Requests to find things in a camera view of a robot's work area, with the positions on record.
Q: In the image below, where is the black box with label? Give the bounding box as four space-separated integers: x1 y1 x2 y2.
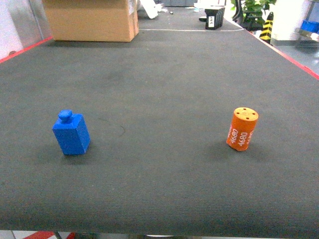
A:
205 7 225 30

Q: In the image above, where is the large cardboard box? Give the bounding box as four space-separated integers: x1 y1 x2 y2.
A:
42 0 139 42

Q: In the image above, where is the green potted plant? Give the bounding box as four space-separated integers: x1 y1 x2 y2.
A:
230 0 277 31

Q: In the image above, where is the dark grey table mat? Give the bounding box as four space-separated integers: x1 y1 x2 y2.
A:
0 6 319 239

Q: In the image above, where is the yellow black striped bollard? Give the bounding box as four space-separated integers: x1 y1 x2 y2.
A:
259 12 274 44

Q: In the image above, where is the blue block part with knob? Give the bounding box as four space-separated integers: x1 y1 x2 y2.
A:
52 110 90 155

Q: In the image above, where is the orange cylindrical cap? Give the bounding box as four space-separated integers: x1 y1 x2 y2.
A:
226 107 259 151

